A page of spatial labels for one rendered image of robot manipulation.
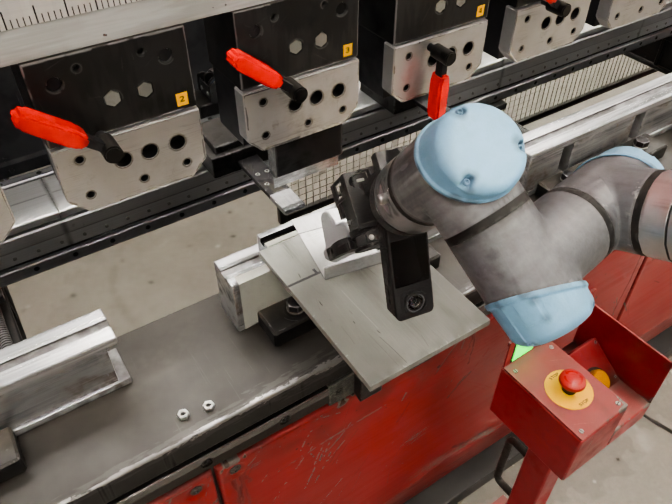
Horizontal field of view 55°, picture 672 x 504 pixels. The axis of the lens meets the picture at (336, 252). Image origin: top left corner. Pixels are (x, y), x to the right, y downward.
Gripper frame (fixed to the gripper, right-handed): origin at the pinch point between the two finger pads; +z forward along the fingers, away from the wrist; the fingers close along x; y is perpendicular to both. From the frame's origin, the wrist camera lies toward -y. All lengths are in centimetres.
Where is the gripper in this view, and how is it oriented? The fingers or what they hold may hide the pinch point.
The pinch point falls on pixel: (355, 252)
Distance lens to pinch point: 80.0
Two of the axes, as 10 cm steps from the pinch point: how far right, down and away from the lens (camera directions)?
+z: -2.5, 1.7, 9.5
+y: -3.0, -9.5, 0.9
